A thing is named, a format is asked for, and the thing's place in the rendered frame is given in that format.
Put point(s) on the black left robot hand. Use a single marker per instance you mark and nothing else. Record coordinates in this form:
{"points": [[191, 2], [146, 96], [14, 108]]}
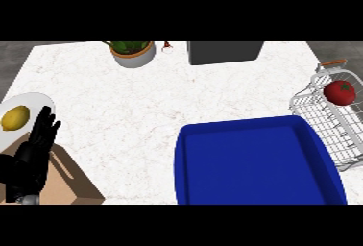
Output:
{"points": [[32, 153]]}

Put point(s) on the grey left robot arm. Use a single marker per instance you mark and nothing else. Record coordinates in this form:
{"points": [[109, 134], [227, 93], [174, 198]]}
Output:
{"points": [[28, 199]]}

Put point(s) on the blue plastic tray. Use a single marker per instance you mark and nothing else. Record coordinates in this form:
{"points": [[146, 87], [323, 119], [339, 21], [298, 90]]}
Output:
{"points": [[255, 163]]}

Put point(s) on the red tomato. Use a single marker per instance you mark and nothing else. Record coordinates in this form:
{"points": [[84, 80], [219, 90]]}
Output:
{"points": [[339, 92]]}

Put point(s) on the tan wooden block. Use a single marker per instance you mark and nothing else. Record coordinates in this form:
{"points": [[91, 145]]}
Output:
{"points": [[64, 182]]}

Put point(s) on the yellow lemon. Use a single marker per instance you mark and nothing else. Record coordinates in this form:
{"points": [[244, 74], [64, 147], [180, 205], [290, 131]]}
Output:
{"points": [[14, 118]]}

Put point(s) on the white plate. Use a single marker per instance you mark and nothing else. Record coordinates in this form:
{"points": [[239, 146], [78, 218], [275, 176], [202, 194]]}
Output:
{"points": [[17, 109]]}

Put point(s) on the potted green plant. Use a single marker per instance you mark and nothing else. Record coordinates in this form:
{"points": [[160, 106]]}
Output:
{"points": [[132, 53]]}

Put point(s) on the small red object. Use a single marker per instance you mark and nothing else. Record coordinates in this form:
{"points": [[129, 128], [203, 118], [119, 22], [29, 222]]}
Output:
{"points": [[165, 47]]}

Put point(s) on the dark grey appliance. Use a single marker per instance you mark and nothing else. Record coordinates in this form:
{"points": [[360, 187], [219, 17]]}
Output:
{"points": [[224, 52]]}

